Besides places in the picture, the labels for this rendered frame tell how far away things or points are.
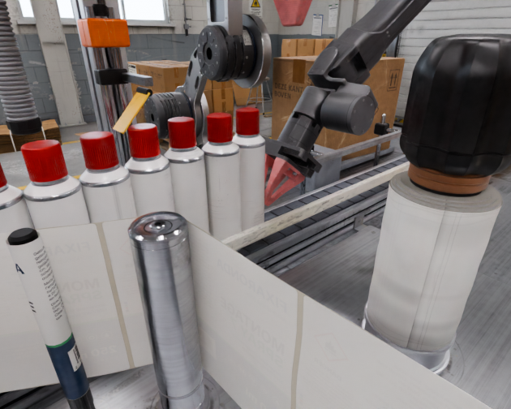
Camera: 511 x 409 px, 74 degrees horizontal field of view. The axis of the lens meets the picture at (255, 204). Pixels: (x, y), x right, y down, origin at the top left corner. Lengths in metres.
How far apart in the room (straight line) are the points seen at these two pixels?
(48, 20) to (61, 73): 0.64
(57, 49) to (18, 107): 5.25
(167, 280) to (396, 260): 0.19
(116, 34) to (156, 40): 5.65
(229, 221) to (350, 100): 0.25
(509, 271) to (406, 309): 0.38
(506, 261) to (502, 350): 0.29
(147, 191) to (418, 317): 0.31
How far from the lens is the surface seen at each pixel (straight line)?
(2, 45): 0.47
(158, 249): 0.22
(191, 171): 0.44
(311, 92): 0.58
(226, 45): 1.00
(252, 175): 0.50
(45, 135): 4.72
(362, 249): 0.56
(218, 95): 4.02
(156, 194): 0.42
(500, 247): 0.77
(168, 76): 3.74
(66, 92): 5.76
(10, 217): 0.39
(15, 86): 0.47
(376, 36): 0.63
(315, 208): 0.60
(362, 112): 0.53
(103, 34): 0.46
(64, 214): 0.39
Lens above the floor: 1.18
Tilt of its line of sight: 26 degrees down
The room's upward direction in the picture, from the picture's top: straight up
